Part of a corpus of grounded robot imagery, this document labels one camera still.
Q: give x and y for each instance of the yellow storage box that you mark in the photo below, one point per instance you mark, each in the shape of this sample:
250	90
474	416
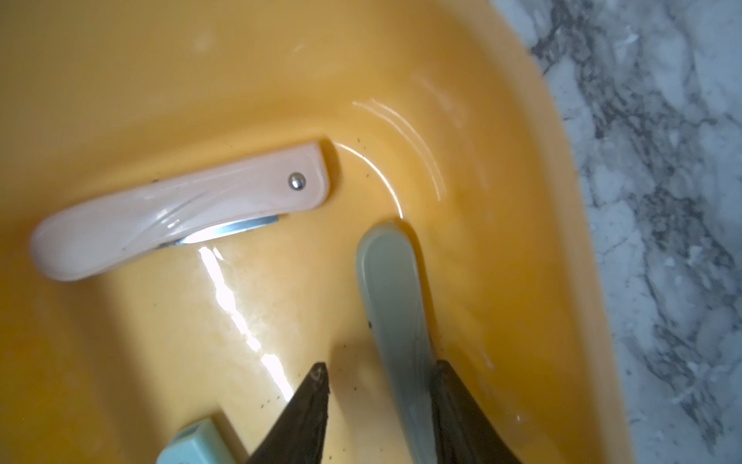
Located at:
431	116

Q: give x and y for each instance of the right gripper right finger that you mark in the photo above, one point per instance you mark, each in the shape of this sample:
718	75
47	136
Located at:
462	432

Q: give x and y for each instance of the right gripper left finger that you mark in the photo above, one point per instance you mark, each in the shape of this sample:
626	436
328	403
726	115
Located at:
298	436

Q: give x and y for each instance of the small teal folding knife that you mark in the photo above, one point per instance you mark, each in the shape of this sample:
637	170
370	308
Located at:
199	443

